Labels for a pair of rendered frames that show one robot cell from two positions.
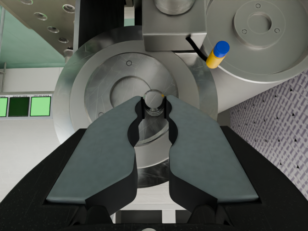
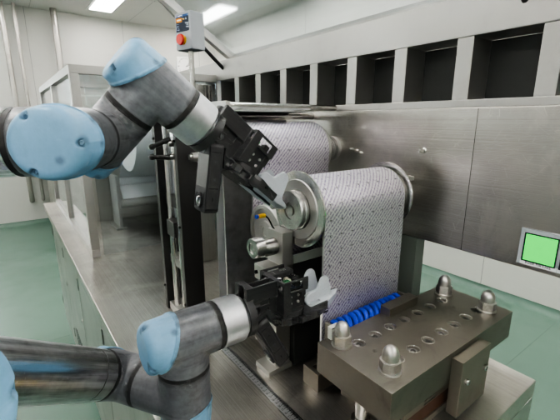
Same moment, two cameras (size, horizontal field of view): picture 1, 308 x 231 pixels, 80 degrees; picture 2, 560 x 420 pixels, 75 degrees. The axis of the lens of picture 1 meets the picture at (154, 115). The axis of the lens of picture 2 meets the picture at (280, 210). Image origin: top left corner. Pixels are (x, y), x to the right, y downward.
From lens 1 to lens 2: 0.63 m
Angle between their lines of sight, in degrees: 54
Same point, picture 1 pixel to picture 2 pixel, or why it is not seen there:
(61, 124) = (320, 205)
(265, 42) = (263, 222)
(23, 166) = not seen: outside the picture
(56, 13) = (422, 324)
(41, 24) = (457, 331)
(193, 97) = not seen: hidden behind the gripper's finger
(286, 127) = not seen: hidden behind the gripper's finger
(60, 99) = (321, 218)
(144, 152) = (293, 185)
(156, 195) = (405, 118)
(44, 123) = (539, 224)
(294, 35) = (257, 222)
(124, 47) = (298, 235)
